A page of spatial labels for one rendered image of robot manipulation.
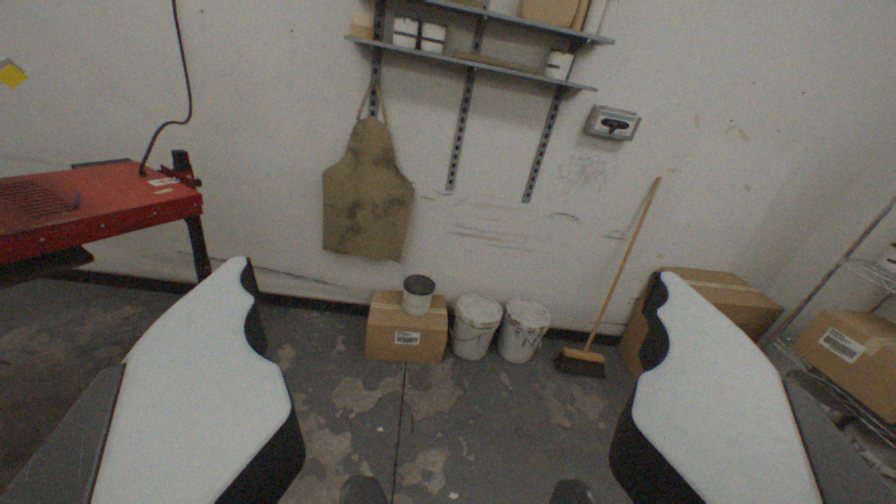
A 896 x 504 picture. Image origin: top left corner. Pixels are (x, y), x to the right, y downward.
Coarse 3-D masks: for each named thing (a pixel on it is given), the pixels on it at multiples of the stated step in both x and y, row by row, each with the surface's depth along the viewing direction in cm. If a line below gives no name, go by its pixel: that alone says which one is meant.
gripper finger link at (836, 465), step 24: (792, 384) 7; (792, 408) 6; (816, 408) 6; (816, 432) 6; (840, 432) 6; (816, 456) 6; (840, 456) 6; (816, 480) 5; (840, 480) 5; (864, 480) 5
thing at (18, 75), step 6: (6, 66) 80; (12, 66) 80; (0, 72) 79; (6, 72) 80; (12, 72) 81; (18, 72) 81; (0, 78) 79; (6, 78) 80; (12, 78) 81; (18, 78) 82; (24, 78) 82; (6, 84) 80; (12, 84) 81
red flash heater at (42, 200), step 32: (0, 192) 110; (32, 192) 114; (64, 192) 117; (96, 192) 121; (128, 192) 125; (160, 192) 130; (192, 192) 134; (0, 224) 97; (32, 224) 99; (64, 224) 103; (96, 224) 110; (128, 224) 118; (160, 224) 127; (0, 256) 95; (32, 256) 100
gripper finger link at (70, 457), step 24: (96, 384) 6; (120, 384) 6; (72, 408) 6; (96, 408) 6; (72, 432) 5; (96, 432) 5; (48, 456) 5; (72, 456) 5; (96, 456) 5; (24, 480) 5; (48, 480) 5; (72, 480) 5; (96, 480) 5
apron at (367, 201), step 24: (360, 120) 180; (384, 120) 180; (360, 144) 186; (384, 144) 187; (336, 168) 191; (360, 168) 193; (384, 168) 193; (336, 192) 197; (360, 192) 200; (384, 192) 198; (408, 192) 200; (336, 216) 204; (360, 216) 207; (384, 216) 205; (408, 216) 206; (336, 240) 212; (360, 240) 215; (384, 240) 214
